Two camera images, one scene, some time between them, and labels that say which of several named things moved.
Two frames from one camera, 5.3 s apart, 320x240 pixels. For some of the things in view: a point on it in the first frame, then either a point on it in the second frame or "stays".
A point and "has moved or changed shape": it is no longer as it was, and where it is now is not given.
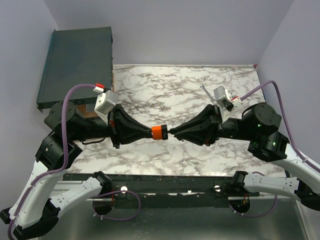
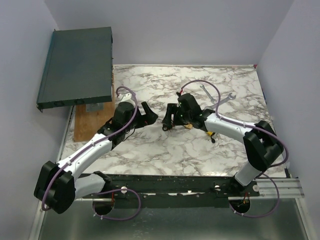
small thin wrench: (213, 101) stays
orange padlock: (159, 132) has moved or changed shape
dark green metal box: (76, 56) stays
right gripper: (205, 135) to (172, 108)
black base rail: (169, 192) stays
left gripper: (124, 128) to (148, 118)
